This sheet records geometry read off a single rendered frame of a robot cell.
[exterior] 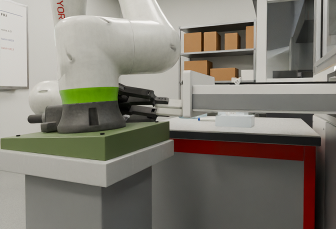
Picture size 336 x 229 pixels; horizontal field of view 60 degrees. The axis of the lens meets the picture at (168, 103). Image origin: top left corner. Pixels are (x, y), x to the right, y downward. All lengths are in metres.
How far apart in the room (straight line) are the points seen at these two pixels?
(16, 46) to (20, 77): 0.40
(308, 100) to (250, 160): 0.33
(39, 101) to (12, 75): 3.33
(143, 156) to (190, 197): 0.42
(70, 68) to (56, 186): 0.23
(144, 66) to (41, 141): 0.27
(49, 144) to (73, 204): 0.12
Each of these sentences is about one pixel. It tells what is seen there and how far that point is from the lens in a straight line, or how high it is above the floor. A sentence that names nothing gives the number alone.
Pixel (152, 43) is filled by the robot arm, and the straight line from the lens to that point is 0.66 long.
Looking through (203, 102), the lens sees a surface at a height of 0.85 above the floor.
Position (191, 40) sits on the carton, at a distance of 4.89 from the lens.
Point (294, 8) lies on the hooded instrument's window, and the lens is 1.66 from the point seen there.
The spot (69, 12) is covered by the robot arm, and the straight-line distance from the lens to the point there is 0.94.
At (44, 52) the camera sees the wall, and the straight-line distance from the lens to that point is 4.56.
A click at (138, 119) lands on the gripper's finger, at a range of 0.80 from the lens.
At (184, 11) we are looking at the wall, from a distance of 5.55.
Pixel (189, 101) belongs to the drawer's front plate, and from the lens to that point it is 0.67.
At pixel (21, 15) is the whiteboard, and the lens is 4.37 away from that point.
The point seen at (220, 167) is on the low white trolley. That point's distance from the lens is 0.94.
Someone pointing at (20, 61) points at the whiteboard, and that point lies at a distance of 4.26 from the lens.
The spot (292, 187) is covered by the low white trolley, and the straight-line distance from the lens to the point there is 0.94.
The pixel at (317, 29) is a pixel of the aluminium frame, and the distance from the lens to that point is 1.21.
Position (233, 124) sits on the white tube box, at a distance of 1.04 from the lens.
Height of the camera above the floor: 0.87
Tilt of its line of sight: 2 degrees down
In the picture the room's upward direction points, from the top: straight up
